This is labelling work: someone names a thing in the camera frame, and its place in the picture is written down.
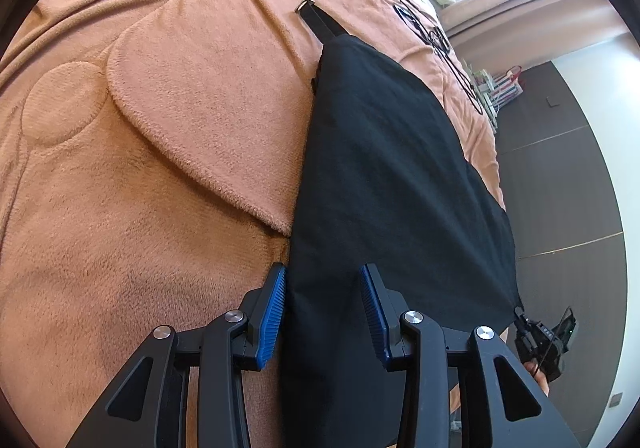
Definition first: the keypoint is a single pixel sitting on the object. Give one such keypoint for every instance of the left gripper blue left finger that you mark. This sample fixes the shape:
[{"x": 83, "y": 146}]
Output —
[{"x": 264, "y": 319}]

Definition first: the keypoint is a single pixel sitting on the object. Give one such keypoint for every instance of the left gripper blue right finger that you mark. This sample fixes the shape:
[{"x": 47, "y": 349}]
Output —
[{"x": 382, "y": 318}]

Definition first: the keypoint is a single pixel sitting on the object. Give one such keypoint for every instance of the black pants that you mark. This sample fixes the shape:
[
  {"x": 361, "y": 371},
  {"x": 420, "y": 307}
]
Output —
[{"x": 384, "y": 182}]

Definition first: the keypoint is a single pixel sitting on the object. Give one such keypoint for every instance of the person right hand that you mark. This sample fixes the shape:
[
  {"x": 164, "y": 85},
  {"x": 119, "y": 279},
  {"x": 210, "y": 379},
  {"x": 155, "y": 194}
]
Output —
[{"x": 538, "y": 375}]

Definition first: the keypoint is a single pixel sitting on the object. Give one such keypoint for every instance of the orange fleece blanket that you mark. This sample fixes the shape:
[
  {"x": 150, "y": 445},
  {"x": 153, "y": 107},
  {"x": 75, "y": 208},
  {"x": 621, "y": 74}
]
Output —
[{"x": 150, "y": 160}]

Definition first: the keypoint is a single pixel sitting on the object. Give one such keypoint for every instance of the white bedside drawer cabinet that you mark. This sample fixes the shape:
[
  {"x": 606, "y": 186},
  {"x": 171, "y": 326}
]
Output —
[{"x": 494, "y": 92}]

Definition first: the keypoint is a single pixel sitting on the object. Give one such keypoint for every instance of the right pink curtain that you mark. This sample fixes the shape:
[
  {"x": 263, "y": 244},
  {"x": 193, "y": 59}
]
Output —
[{"x": 494, "y": 35}]

